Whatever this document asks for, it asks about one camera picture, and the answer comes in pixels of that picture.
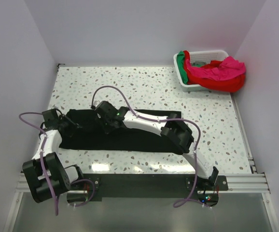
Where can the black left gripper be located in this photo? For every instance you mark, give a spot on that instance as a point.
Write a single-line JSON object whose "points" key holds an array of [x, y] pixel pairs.
{"points": [[73, 125]]}

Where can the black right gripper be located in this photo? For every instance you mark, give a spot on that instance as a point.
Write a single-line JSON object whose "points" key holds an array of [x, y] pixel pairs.
{"points": [[106, 130]]}

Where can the black t shirt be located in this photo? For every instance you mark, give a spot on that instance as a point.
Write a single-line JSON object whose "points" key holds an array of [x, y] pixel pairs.
{"points": [[91, 136]]}

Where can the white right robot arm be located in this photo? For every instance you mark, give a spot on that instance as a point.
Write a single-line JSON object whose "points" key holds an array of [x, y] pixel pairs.
{"points": [[171, 129]]}

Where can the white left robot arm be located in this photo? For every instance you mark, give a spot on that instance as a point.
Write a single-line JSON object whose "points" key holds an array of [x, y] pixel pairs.
{"points": [[45, 175]]}

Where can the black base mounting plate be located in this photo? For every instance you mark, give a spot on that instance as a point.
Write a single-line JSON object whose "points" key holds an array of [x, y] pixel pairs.
{"points": [[181, 187]]}

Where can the green t shirt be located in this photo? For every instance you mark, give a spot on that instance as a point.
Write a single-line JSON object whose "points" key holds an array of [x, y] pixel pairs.
{"points": [[180, 62]]}

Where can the white plastic laundry basket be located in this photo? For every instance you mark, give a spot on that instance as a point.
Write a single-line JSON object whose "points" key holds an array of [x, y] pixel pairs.
{"points": [[199, 58]]}

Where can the pink t shirt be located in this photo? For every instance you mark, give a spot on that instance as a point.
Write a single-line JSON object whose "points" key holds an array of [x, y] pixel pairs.
{"points": [[225, 70]]}

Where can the red t shirt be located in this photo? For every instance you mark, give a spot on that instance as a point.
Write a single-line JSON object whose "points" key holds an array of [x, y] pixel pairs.
{"points": [[231, 86]]}

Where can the aluminium frame rail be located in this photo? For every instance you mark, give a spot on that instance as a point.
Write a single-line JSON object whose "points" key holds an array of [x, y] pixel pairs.
{"points": [[247, 183]]}

